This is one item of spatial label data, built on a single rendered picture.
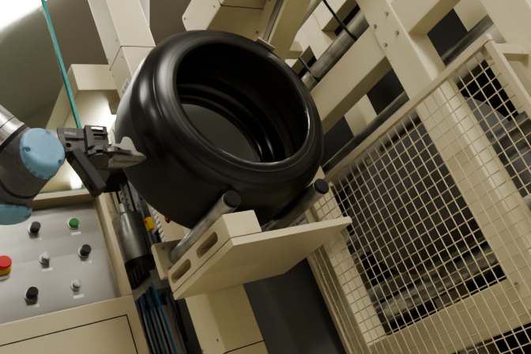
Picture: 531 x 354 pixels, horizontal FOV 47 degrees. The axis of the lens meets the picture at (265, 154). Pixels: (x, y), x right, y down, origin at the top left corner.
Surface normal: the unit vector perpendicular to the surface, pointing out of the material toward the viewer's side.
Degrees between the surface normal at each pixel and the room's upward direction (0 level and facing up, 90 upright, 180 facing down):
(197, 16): 90
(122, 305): 90
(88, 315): 90
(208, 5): 90
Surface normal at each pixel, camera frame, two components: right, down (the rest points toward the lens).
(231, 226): 0.47, -0.51
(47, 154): 0.70, -0.47
